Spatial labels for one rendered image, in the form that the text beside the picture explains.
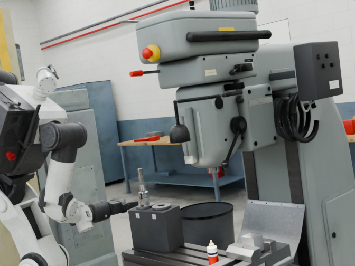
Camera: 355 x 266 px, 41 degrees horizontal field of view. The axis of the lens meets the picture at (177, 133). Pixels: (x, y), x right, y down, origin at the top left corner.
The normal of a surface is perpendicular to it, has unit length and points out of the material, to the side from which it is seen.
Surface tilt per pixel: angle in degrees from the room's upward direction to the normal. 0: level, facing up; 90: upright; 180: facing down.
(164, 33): 90
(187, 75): 90
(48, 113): 76
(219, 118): 90
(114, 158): 90
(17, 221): 115
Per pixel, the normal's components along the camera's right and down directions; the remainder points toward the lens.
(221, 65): 0.68, -0.03
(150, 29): -0.72, 0.16
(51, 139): -0.56, 0.02
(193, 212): 0.39, -0.04
